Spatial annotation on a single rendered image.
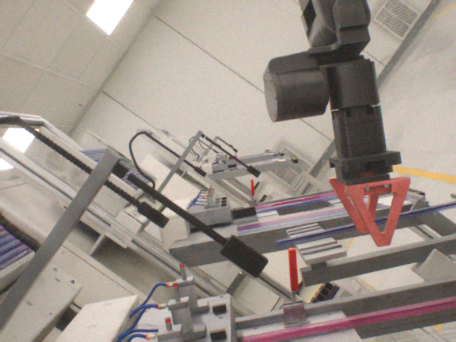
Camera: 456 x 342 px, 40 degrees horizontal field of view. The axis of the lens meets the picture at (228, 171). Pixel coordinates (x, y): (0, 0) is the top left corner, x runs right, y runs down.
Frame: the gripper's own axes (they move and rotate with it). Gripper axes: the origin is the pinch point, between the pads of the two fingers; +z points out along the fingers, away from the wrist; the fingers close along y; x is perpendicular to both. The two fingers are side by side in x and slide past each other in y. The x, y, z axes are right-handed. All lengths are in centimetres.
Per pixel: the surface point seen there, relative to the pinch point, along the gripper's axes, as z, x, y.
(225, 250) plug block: -2.6, -16.9, 11.9
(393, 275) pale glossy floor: 82, 65, -294
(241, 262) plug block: -1.1, -15.5, 11.9
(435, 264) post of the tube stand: 17, 20, -46
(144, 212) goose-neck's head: -5.1, -28.0, -12.6
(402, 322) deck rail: 17.5, 6.1, -18.7
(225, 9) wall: -176, 0, -760
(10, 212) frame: -7, -49, -19
